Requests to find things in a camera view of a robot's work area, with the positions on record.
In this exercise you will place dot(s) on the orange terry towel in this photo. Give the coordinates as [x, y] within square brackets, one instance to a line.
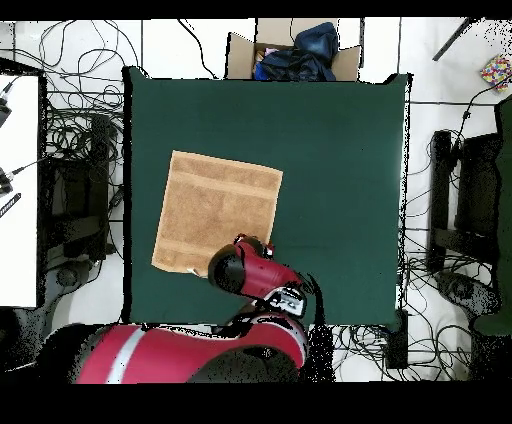
[212, 208]

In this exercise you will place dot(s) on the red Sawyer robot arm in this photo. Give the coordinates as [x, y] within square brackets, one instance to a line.
[264, 274]

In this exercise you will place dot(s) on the colourful dotted item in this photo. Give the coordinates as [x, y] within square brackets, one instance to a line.
[496, 72]

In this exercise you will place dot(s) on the dark green table cloth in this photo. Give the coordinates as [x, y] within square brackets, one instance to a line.
[340, 160]

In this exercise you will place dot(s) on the cardboard box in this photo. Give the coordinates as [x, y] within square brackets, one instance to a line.
[240, 56]

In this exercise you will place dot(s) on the dark blue clothing pile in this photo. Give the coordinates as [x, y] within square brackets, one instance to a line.
[304, 60]

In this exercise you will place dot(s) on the black equipment stand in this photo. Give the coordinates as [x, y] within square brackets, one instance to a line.
[476, 188]
[76, 192]

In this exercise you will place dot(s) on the white side table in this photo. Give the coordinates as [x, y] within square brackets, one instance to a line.
[18, 200]

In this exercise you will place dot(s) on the green covered furniture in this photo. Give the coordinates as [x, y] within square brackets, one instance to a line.
[504, 240]

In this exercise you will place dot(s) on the grey metal bar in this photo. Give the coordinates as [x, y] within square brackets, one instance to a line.
[454, 39]

